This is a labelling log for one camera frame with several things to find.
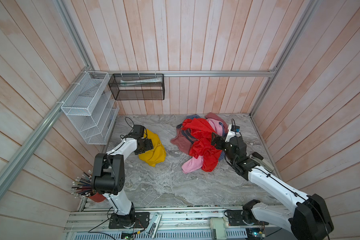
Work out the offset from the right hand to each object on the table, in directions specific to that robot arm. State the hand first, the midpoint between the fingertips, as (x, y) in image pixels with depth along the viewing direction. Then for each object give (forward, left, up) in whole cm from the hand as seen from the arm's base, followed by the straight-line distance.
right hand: (218, 133), depth 82 cm
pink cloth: (-11, +12, -17) cm, 23 cm away
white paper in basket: (+27, +55, +15) cm, 63 cm away
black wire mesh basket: (+38, +52, +4) cm, 65 cm away
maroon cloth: (+11, +19, -20) cm, 30 cm away
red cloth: (-3, +8, -10) cm, 13 cm away
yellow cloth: (-5, +37, -17) cm, 41 cm away
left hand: (-1, +43, -17) cm, 46 cm away
